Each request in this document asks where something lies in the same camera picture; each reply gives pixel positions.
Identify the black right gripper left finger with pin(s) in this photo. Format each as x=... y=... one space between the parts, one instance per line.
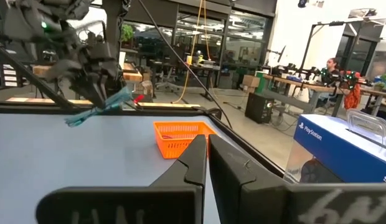
x=118 y=207

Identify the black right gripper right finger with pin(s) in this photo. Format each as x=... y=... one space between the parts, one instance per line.
x=274 y=205

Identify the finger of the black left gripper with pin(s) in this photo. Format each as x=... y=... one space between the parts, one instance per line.
x=102 y=90
x=88 y=90

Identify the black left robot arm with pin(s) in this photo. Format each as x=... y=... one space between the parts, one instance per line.
x=31 y=18

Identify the wooden top desk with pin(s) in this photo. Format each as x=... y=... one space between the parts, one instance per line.
x=132 y=76

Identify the green potted plant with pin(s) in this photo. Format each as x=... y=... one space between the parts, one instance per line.
x=127 y=32

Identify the black labelled control box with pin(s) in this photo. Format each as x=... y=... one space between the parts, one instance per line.
x=11 y=77

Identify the blue PlayStation controller box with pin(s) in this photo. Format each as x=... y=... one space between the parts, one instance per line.
x=342 y=152

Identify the orange plastic slotted basket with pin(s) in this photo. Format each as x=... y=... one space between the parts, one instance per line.
x=174 y=140

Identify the black computer tower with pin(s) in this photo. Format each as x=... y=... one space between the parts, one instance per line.
x=258 y=107

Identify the long wooden workbench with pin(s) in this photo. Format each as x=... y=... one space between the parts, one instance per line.
x=305 y=84

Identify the brown cardboard box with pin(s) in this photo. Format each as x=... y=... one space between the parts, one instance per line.
x=251 y=81

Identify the orange red hanging bundle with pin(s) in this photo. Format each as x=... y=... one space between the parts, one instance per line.
x=352 y=98

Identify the person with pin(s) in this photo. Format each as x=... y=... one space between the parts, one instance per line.
x=332 y=67

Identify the black aluminium frame post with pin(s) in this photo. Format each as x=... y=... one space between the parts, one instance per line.
x=113 y=25

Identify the black diagonal frame brace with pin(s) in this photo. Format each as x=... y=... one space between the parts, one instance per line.
x=40 y=84

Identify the black table edge rail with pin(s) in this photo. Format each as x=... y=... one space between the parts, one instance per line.
x=40 y=110
x=249 y=146

